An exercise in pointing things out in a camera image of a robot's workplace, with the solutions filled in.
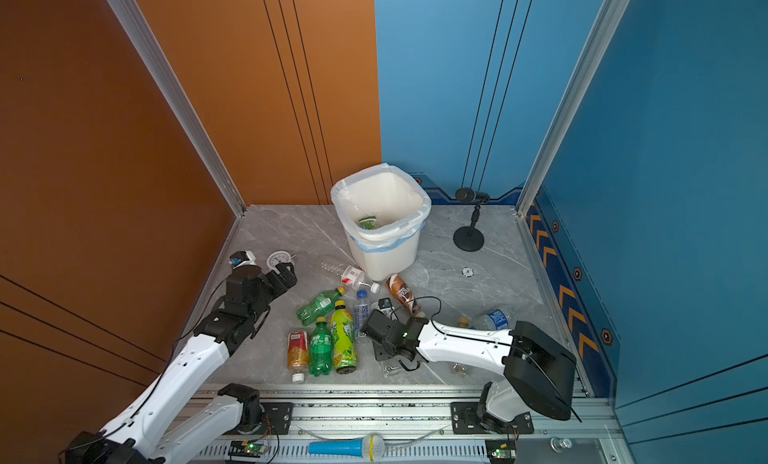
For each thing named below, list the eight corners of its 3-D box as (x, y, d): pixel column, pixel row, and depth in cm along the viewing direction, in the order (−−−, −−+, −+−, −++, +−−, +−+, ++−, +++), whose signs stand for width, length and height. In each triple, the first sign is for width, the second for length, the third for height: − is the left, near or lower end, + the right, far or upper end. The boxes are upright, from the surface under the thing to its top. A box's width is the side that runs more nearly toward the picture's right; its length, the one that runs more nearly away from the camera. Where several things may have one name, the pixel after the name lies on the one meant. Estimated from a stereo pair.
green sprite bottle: (310, 377, 80) (307, 373, 77) (313, 321, 90) (311, 316, 87) (332, 374, 80) (330, 371, 77) (333, 319, 90) (331, 314, 87)
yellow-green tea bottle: (334, 376, 81) (331, 370, 77) (332, 309, 94) (329, 301, 89) (357, 372, 82) (355, 366, 77) (352, 306, 94) (350, 298, 90)
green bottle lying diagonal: (298, 319, 92) (294, 312, 88) (338, 288, 99) (336, 280, 95) (308, 332, 89) (304, 325, 85) (349, 298, 96) (347, 291, 92)
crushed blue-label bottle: (479, 332, 90) (484, 324, 85) (476, 318, 93) (481, 309, 88) (504, 332, 90) (510, 324, 85) (500, 318, 93) (506, 309, 88)
